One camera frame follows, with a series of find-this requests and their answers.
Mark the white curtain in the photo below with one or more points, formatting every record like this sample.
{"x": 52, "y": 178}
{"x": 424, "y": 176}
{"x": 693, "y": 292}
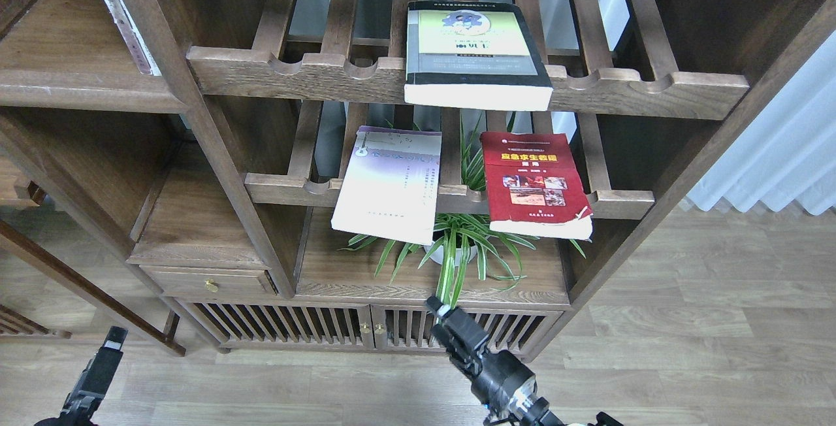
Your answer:
{"x": 787, "y": 154}

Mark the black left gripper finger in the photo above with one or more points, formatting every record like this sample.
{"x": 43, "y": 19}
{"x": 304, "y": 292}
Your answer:
{"x": 98, "y": 375}

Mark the red book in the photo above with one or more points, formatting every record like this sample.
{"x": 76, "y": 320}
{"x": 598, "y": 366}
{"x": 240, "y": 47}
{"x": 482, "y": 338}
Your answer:
{"x": 533, "y": 186}

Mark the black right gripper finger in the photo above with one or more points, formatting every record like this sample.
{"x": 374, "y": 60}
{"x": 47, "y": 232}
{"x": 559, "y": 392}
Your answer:
{"x": 461, "y": 336}

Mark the green spider plant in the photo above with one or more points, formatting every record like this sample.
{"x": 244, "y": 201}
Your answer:
{"x": 459, "y": 237}

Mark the dark wooden bookshelf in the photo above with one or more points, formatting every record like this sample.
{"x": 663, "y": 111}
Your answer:
{"x": 227, "y": 166}

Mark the yellow and black book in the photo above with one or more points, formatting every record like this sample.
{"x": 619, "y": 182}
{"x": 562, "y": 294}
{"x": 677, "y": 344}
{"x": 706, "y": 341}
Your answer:
{"x": 473, "y": 54}

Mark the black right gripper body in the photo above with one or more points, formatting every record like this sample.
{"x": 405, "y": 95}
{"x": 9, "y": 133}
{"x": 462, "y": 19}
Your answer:
{"x": 499, "y": 380}

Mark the white and purple book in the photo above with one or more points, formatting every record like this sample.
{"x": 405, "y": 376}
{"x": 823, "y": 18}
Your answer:
{"x": 390, "y": 187}

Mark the thin white upright book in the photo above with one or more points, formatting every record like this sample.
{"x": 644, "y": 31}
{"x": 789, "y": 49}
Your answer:
{"x": 132, "y": 37}

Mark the brass drawer knob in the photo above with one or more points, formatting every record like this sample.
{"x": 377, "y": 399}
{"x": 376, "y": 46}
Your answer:
{"x": 211, "y": 286}

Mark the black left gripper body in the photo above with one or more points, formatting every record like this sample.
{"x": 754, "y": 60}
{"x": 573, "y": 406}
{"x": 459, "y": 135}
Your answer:
{"x": 78, "y": 410}

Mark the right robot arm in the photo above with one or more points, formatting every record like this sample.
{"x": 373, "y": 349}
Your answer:
{"x": 539, "y": 414}

